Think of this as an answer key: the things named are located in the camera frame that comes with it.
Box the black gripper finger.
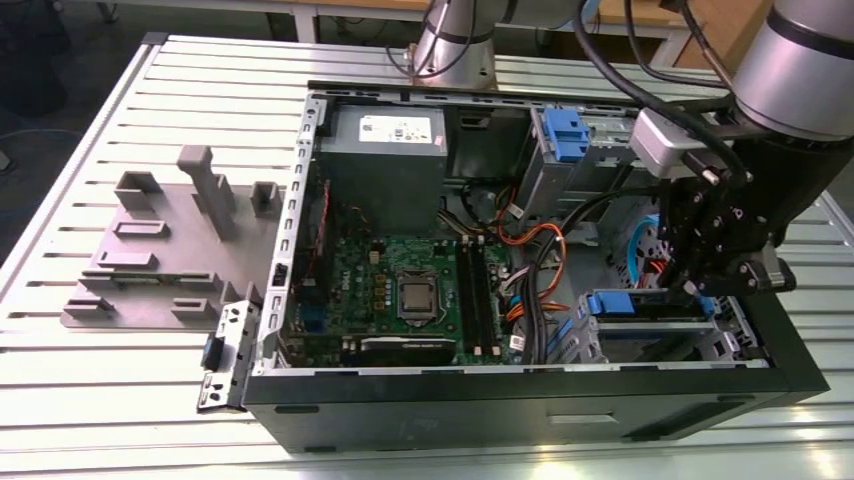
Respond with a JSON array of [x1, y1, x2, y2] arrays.
[[700, 234, 764, 301], [657, 182, 729, 301]]

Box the hard disk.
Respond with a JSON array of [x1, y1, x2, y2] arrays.
[[580, 291, 723, 325]]

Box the silver disk bay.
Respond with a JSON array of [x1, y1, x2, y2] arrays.
[[577, 287, 764, 367]]

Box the grey optical drive cage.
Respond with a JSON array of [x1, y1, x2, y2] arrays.
[[517, 102, 669, 224]]

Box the blue plastic drive latch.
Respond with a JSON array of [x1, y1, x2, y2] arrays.
[[544, 107, 594, 165]]

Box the wooden cabinet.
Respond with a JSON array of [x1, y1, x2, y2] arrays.
[[673, 0, 776, 76]]

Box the black RAM slot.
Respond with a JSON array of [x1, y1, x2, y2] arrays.
[[473, 234, 504, 357]]

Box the green motherboard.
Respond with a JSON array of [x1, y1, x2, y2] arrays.
[[284, 233, 530, 370]]

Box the silver CPU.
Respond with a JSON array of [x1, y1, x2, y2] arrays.
[[402, 283, 440, 315]]

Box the CPU socket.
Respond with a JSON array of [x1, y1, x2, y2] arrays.
[[394, 268, 448, 330]]

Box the black PC case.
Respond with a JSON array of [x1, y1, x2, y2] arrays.
[[241, 78, 833, 455]]

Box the grey power supply unit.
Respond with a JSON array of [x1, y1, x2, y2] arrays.
[[312, 103, 450, 239]]

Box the black graphics card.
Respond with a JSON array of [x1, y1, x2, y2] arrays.
[[337, 333, 461, 370]]

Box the grey parts rack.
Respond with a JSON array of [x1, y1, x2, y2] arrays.
[[59, 144, 296, 332]]

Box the green RAM stick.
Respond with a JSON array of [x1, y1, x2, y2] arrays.
[[114, 274, 186, 288]]

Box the orange disk wire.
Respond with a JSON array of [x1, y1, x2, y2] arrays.
[[644, 248, 673, 277]]

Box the blue disk wire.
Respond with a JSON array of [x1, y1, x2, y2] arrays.
[[626, 212, 669, 291]]

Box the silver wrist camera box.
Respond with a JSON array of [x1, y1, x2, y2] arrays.
[[629, 109, 729, 180]]

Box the orange power wires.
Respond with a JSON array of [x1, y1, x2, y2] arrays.
[[497, 222, 574, 324]]

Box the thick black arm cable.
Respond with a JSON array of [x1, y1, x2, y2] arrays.
[[573, 0, 756, 186]]

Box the yellow black power wires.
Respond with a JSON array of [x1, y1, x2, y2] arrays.
[[437, 207, 500, 239]]

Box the thin coloured fan wires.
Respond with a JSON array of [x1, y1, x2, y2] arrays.
[[337, 202, 374, 235]]

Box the wooden desk white frame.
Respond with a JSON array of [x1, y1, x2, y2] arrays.
[[266, 0, 696, 69]]

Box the blue floor cable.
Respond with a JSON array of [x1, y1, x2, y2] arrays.
[[0, 127, 86, 147]]

